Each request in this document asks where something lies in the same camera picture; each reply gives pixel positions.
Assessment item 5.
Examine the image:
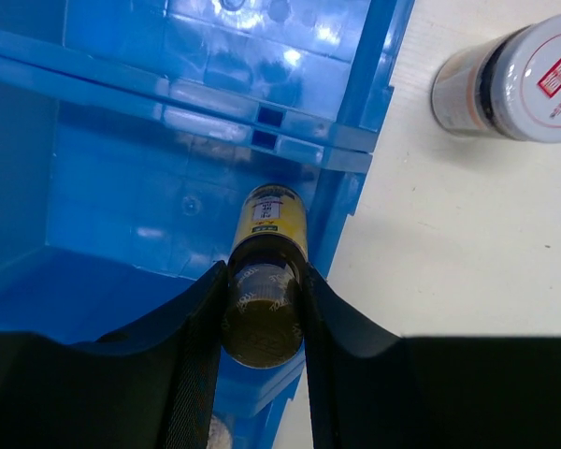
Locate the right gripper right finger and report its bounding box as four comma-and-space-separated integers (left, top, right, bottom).
303, 268, 561, 448

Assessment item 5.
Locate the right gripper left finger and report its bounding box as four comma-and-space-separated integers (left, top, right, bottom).
0, 262, 227, 448

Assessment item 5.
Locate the yellow-label small bottle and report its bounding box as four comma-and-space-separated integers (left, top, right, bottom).
222, 184, 308, 369

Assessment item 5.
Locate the silver-lid shaker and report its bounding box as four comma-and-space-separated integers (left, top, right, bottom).
207, 415, 233, 449

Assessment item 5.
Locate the blue three-compartment plastic bin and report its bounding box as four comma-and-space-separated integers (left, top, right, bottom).
0, 1, 413, 448

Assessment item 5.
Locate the right dark sauce jar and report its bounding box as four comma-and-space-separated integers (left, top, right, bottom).
431, 14, 561, 143

